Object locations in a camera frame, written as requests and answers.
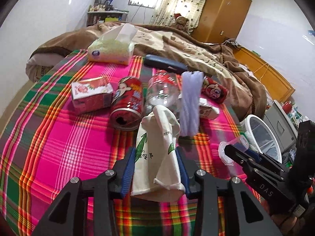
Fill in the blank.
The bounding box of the red cartoon can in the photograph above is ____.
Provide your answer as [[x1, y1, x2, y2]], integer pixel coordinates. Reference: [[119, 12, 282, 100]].
[[201, 76, 228, 104], [109, 76, 144, 131]]

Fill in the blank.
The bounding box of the cluttered wall shelf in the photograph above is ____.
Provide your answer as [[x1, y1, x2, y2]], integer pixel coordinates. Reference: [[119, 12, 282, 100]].
[[86, 0, 129, 27]]

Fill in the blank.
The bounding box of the clear plastic bottle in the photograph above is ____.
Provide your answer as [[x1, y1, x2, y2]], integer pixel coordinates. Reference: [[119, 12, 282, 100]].
[[144, 70, 181, 118]]

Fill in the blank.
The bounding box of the brown beige bed blanket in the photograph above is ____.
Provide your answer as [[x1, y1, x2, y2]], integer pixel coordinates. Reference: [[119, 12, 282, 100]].
[[26, 21, 267, 120]]

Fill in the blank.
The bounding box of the green tissue pack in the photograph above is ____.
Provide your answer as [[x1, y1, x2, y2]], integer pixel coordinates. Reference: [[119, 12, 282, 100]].
[[88, 23, 138, 65]]

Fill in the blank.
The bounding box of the white trash bin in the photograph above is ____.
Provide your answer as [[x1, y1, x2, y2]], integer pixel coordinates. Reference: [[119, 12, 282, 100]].
[[240, 114, 282, 163]]

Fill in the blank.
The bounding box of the dark blue glasses case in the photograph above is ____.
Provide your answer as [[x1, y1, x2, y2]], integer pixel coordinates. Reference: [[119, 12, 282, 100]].
[[143, 54, 188, 75]]

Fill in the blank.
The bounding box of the red cup on nightstand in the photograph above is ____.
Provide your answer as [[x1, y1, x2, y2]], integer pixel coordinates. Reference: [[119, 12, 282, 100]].
[[283, 101, 293, 114]]

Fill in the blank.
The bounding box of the patterned paper cup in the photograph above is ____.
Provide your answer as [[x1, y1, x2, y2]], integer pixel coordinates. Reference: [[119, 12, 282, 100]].
[[199, 98, 220, 120]]

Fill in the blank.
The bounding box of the floral curtain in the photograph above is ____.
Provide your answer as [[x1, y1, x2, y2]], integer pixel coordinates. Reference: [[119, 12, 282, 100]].
[[150, 0, 206, 32]]

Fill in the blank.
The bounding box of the red white carton box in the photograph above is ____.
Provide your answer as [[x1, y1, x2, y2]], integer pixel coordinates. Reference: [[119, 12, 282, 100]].
[[71, 76, 114, 114]]

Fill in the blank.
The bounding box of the red cartoon can near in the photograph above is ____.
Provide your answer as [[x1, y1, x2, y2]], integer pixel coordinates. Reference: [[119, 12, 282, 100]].
[[109, 76, 144, 131]]

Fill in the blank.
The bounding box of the long white foam net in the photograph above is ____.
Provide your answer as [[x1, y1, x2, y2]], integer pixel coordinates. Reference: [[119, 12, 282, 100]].
[[179, 71, 204, 137]]

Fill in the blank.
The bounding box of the teddy bear santa hat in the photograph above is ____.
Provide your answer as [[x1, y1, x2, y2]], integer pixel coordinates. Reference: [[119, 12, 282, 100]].
[[170, 13, 189, 33]]

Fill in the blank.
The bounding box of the orange wooden wardrobe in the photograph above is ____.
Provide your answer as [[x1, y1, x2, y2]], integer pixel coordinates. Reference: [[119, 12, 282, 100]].
[[191, 0, 251, 44]]

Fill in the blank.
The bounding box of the grey drawer nightstand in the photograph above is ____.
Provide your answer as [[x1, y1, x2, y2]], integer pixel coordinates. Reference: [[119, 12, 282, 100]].
[[263, 100, 298, 153]]

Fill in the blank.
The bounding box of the red cartoon can far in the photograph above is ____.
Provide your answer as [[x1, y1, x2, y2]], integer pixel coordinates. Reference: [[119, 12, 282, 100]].
[[201, 76, 228, 104]]

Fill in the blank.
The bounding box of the wooden headboard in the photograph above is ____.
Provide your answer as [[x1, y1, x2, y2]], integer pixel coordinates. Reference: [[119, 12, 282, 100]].
[[232, 47, 295, 102]]

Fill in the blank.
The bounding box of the clear plastic lidded cup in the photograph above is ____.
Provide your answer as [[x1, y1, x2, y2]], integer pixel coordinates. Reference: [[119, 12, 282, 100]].
[[218, 135, 249, 166]]

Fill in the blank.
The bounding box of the right hand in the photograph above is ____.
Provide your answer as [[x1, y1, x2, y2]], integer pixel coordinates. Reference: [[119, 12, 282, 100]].
[[271, 215, 309, 235]]

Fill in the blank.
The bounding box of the white paper cup green print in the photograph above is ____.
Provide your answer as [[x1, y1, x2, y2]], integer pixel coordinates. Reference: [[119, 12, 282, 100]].
[[131, 105, 185, 202]]

